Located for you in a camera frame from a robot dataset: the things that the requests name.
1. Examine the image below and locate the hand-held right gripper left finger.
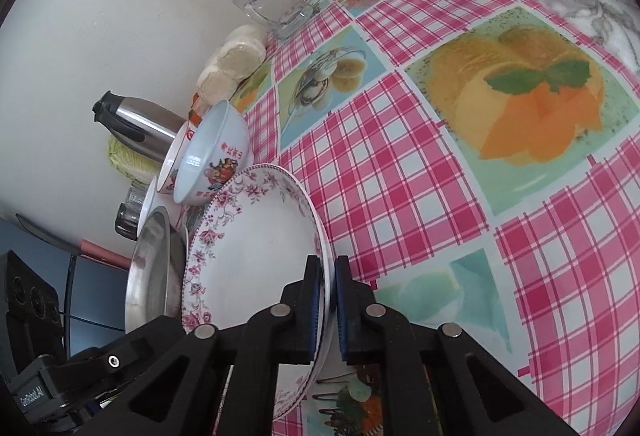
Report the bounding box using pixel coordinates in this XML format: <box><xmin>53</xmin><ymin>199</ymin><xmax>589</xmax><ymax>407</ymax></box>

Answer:
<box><xmin>85</xmin><ymin>256</ymin><xmax>327</xmax><ymax>436</ymax></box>

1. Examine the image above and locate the glass teapot with brown lid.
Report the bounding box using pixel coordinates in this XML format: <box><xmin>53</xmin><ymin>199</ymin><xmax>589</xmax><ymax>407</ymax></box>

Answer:
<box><xmin>115</xmin><ymin>202</ymin><xmax>142</xmax><ymax>241</ymax></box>

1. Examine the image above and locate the stainless steel plate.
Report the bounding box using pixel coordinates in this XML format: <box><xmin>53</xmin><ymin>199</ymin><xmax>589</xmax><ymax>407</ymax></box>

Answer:
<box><xmin>125</xmin><ymin>206</ymin><xmax>188</xmax><ymax>333</ymax></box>

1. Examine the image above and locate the pink door frame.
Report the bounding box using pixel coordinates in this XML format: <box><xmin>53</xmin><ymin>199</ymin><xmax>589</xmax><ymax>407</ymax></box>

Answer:
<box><xmin>80</xmin><ymin>239</ymin><xmax>137</xmax><ymax>270</ymax></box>

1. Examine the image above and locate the orange snack packet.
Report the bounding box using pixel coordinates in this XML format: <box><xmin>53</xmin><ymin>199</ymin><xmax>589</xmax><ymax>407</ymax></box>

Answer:
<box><xmin>188</xmin><ymin>93</ymin><xmax>207</xmax><ymax>128</ymax></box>

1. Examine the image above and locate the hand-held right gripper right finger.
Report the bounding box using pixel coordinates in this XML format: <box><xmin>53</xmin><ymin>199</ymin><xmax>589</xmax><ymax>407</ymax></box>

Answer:
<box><xmin>335</xmin><ymin>256</ymin><xmax>576</xmax><ymax>436</ymax></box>

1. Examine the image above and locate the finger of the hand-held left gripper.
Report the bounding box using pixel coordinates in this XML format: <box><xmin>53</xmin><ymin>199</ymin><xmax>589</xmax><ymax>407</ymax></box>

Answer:
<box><xmin>47</xmin><ymin>315</ymin><xmax>187</xmax><ymax>404</ymax></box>

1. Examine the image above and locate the bag of white steamed buns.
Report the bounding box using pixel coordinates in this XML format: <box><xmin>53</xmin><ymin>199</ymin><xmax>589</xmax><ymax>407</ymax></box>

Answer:
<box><xmin>196</xmin><ymin>23</ymin><xmax>270</xmax><ymax>105</ymax></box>

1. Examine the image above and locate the pink floral plate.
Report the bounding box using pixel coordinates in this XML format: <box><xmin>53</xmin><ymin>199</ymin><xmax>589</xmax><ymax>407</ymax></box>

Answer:
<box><xmin>181</xmin><ymin>163</ymin><xmax>333</xmax><ymax>419</ymax></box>

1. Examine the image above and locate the pink plaid tablecloth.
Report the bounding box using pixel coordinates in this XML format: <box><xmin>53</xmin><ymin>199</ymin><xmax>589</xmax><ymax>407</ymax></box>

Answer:
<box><xmin>215</xmin><ymin>0</ymin><xmax>640</xmax><ymax>436</ymax></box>

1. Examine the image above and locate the white bowl with red print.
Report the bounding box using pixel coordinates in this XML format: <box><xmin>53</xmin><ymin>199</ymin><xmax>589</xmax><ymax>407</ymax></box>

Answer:
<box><xmin>156</xmin><ymin>121</ymin><xmax>201</xmax><ymax>195</ymax></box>

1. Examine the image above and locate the white bowl with colourful print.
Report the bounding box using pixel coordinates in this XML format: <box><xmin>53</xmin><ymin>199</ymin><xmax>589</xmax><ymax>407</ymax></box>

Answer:
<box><xmin>172</xmin><ymin>100</ymin><xmax>253</xmax><ymax>206</ymax></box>

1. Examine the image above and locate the napa cabbage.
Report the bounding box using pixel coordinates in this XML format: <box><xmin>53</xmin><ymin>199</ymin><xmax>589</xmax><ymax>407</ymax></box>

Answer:
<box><xmin>107</xmin><ymin>136</ymin><xmax>163</xmax><ymax>188</ymax></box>

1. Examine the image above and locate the stainless steel thermos jug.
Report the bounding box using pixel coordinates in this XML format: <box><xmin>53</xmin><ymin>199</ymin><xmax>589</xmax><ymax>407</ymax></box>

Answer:
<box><xmin>92</xmin><ymin>91</ymin><xmax>188</xmax><ymax>158</ymax></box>

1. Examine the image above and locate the blue cabinet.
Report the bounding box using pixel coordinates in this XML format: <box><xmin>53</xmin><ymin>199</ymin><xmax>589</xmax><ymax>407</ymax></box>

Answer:
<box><xmin>0</xmin><ymin>216</ymin><xmax>132</xmax><ymax>359</ymax></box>

